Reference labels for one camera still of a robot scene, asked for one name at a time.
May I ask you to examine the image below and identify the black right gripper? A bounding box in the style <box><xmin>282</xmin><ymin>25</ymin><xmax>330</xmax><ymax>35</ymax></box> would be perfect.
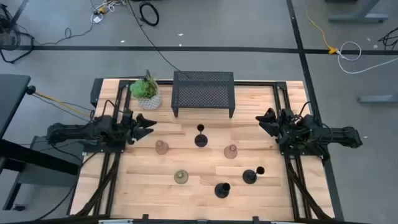
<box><xmin>255</xmin><ymin>107</ymin><xmax>297</xmax><ymax>146</ymax></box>

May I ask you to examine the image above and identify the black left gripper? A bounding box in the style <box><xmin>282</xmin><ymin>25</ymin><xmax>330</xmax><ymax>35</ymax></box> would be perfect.
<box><xmin>121</xmin><ymin>108</ymin><xmax>157</xmax><ymax>146</ymax></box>

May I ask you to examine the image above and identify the pink ribbed glass candle holder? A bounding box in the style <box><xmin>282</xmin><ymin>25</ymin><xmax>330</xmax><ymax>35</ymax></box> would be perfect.
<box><xmin>223</xmin><ymin>144</ymin><xmax>238</xmax><ymax>160</ymax></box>
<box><xmin>155</xmin><ymin>139</ymin><xmax>170</xmax><ymax>156</ymax></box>

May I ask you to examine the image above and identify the tall black candlestick holder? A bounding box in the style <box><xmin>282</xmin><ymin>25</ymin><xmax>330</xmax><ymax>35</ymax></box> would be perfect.
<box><xmin>194</xmin><ymin>124</ymin><xmax>208</xmax><ymax>148</ymax></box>
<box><xmin>242</xmin><ymin>166</ymin><xmax>266</xmax><ymax>185</ymax></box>
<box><xmin>214</xmin><ymin>182</ymin><xmax>231</xmax><ymax>199</ymax></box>

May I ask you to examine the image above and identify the green ribbed glass candle holder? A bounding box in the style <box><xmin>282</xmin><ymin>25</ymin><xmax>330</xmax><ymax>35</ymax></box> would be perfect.
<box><xmin>174</xmin><ymin>169</ymin><xmax>189</xmax><ymax>185</ymax></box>

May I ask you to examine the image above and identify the white patterned plant pot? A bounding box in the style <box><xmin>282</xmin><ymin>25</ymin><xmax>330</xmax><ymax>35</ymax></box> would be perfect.
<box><xmin>137</xmin><ymin>92</ymin><xmax>163</xmax><ymax>111</ymax></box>

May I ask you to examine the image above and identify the green succulent plant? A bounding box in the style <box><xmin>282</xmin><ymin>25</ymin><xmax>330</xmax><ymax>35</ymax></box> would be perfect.
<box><xmin>129</xmin><ymin>68</ymin><xmax>159</xmax><ymax>100</ymax></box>

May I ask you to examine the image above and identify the black perforated metal shelf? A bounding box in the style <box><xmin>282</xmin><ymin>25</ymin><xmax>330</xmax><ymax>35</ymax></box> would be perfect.
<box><xmin>170</xmin><ymin>70</ymin><xmax>236</xmax><ymax>119</ymax></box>

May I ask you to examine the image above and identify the black stand beam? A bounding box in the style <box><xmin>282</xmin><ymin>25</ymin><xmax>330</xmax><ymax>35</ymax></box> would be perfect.
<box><xmin>0</xmin><ymin>139</ymin><xmax>80</xmax><ymax>176</ymax></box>

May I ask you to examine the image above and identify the grey desk foot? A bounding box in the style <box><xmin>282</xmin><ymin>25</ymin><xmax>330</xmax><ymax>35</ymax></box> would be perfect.
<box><xmin>356</xmin><ymin>94</ymin><xmax>398</xmax><ymax>104</ymax></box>

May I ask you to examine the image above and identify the yellow rod with black knob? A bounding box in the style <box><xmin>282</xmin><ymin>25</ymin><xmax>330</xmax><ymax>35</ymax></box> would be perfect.
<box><xmin>25</xmin><ymin>85</ymin><xmax>91</xmax><ymax>118</ymax></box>

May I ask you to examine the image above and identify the black desk top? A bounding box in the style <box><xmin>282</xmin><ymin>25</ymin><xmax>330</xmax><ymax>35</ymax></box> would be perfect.
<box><xmin>0</xmin><ymin>73</ymin><xmax>32</xmax><ymax>139</ymax></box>

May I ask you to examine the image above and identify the grey desk leg base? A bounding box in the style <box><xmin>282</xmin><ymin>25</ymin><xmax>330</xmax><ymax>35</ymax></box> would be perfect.
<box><xmin>325</xmin><ymin>0</ymin><xmax>389</xmax><ymax>23</ymax></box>

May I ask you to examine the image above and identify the black aluminium rig frame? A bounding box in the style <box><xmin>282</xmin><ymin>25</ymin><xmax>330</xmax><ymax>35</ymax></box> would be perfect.
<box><xmin>67</xmin><ymin>77</ymin><xmax>345</xmax><ymax>224</ymax></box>

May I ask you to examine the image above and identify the long black floor cable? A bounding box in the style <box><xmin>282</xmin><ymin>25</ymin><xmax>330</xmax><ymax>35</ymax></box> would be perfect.
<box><xmin>126</xmin><ymin>0</ymin><xmax>182</xmax><ymax>72</ymax></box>

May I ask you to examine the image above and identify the white looped floor cable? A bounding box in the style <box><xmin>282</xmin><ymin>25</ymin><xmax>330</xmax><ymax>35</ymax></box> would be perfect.
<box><xmin>337</xmin><ymin>40</ymin><xmax>398</xmax><ymax>75</ymax></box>

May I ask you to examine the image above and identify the yellow extension cable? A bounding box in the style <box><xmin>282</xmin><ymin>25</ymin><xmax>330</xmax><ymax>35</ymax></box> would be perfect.
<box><xmin>305</xmin><ymin>8</ymin><xmax>340</xmax><ymax>55</ymax></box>

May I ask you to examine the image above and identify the coiled black cable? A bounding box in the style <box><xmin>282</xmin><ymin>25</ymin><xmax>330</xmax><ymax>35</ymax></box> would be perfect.
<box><xmin>139</xmin><ymin>1</ymin><xmax>160</xmax><ymax>27</ymax></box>

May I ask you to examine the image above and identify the white cable with adapter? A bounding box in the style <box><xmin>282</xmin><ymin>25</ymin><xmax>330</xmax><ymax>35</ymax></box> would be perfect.
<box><xmin>90</xmin><ymin>0</ymin><xmax>127</xmax><ymax>24</ymax></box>

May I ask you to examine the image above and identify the thin black floor cable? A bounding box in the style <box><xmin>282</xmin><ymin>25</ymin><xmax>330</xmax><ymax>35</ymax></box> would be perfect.
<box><xmin>33</xmin><ymin>21</ymin><xmax>94</xmax><ymax>46</ymax></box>

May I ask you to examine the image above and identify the black cable bundle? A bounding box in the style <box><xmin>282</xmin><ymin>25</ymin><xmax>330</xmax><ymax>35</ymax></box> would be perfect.
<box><xmin>377</xmin><ymin>27</ymin><xmax>398</xmax><ymax>50</ymax></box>

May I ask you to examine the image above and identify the black wire floor fan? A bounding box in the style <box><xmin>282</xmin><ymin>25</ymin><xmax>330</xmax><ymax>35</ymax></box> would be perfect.
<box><xmin>0</xmin><ymin>2</ymin><xmax>35</xmax><ymax>65</ymax></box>

